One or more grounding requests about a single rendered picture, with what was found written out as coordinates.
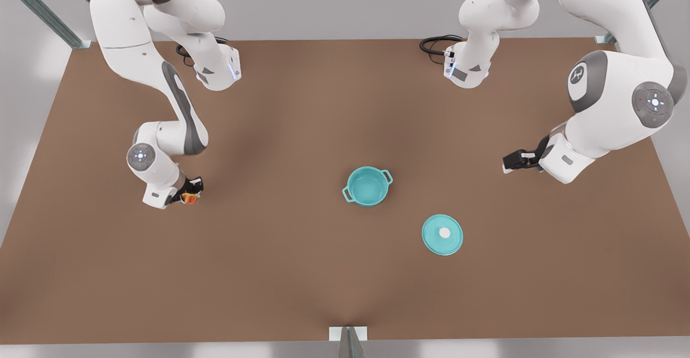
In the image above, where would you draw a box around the teal lid with white knob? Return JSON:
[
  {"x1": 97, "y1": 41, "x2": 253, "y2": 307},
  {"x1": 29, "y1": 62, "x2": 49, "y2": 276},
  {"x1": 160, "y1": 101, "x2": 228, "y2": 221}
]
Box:
[{"x1": 422, "y1": 214, "x2": 464, "y2": 256}]

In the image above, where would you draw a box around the black cable loop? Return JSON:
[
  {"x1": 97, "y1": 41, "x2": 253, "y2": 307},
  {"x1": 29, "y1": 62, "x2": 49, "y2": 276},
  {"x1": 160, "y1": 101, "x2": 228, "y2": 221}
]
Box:
[
  {"x1": 419, "y1": 35, "x2": 465, "y2": 65},
  {"x1": 176, "y1": 37, "x2": 230, "y2": 68}
]

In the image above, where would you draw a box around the teal pot with handles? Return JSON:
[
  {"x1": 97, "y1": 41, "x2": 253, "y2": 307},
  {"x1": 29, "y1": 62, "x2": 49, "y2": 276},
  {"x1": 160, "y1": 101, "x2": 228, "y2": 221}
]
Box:
[{"x1": 342, "y1": 166, "x2": 394, "y2": 208}]

